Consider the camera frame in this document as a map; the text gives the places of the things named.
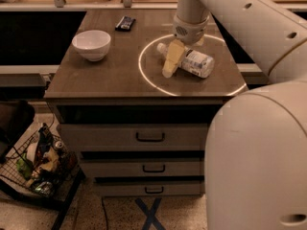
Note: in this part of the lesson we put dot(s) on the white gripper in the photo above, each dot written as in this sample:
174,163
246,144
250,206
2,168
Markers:
191,32

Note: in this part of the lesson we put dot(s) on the clear plastic water bottle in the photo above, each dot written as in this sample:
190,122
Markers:
194,62

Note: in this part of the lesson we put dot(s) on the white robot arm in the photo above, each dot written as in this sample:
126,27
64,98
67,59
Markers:
256,146

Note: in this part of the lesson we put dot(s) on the dark snack bar wrapper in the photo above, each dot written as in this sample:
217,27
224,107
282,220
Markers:
125,24

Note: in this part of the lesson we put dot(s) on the white ceramic bowl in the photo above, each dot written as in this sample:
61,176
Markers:
92,45

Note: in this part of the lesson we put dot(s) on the grey drawer cabinet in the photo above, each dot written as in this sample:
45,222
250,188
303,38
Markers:
127,86

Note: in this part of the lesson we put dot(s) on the middle grey drawer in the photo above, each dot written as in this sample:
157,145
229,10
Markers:
142,167

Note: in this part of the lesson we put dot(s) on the grey drawer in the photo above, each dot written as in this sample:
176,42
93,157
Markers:
142,167
178,188
147,137

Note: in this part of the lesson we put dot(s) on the top grey drawer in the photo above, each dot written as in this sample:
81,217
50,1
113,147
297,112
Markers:
147,137

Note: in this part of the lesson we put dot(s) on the bottom grey drawer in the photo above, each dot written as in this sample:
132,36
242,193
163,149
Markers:
178,188

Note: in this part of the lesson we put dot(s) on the soda can in basket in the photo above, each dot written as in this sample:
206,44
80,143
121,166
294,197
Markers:
58,146

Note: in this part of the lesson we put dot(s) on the blue tape cross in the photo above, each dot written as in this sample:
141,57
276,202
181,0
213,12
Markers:
149,212

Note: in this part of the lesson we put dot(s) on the dark chip bag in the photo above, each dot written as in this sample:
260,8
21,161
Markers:
45,140

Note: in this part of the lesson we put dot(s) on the green item in basket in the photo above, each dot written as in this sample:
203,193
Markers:
24,167

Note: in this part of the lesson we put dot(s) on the black wire basket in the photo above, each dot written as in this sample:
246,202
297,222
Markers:
50,171

